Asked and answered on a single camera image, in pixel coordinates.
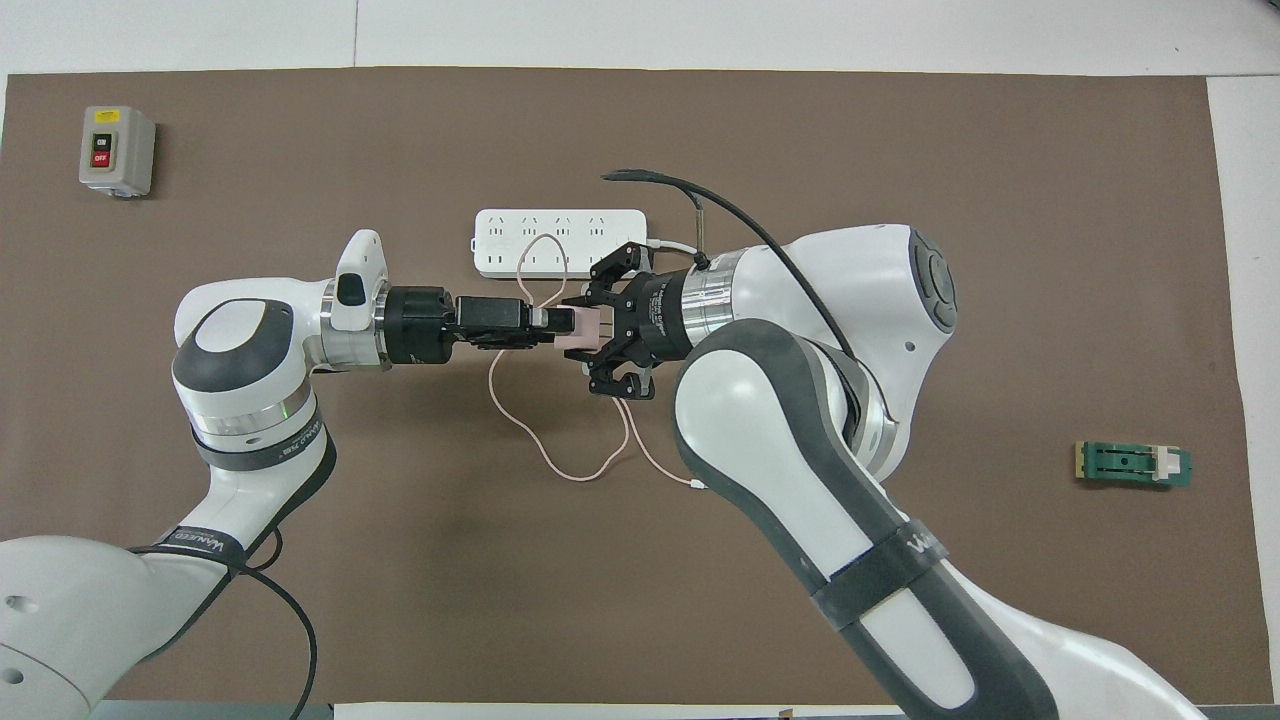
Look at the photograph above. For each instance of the brown table mat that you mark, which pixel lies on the brown table mat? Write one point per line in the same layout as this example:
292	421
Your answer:
1050	250

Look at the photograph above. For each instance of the pink charger block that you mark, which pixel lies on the pink charger block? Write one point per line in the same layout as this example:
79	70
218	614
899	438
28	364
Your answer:
585	328

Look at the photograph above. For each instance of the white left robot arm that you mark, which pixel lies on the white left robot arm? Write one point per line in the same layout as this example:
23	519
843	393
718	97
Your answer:
240	380

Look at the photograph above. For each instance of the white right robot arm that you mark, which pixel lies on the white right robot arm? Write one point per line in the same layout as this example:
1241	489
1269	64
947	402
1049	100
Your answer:
800	430

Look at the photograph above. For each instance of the green knife switch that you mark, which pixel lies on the green knife switch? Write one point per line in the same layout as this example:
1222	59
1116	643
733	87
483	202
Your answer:
1130	465

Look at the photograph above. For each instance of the grey push button switch box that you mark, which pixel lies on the grey push button switch box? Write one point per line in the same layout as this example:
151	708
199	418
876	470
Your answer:
115	150

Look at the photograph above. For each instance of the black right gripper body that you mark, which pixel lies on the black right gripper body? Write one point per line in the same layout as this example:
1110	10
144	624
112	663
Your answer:
660	318

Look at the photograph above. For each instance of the white power strip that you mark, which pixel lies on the white power strip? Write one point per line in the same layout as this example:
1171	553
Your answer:
500	240

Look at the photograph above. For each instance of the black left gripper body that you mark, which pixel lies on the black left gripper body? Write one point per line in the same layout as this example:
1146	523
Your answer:
420	325

